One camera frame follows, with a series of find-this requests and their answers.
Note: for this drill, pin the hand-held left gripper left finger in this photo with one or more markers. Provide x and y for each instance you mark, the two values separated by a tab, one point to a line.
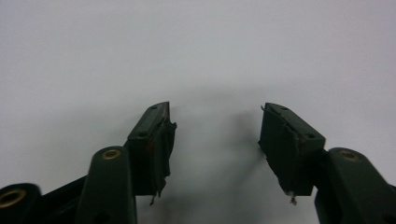
149	149

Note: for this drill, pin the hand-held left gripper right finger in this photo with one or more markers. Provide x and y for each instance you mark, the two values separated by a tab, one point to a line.
289	149

